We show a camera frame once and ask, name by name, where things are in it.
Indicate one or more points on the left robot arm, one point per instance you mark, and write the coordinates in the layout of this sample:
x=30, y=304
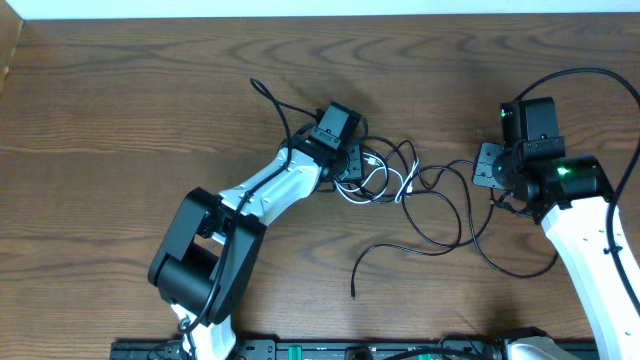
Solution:
x=204, y=263

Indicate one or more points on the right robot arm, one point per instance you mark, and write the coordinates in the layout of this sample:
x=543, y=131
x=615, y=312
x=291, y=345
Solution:
x=573, y=201

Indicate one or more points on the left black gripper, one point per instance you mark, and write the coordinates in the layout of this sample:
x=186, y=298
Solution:
x=357, y=170

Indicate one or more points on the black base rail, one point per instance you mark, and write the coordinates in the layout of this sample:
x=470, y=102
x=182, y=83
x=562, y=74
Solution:
x=266, y=349

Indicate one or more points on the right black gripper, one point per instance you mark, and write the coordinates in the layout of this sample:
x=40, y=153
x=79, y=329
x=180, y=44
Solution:
x=488, y=152

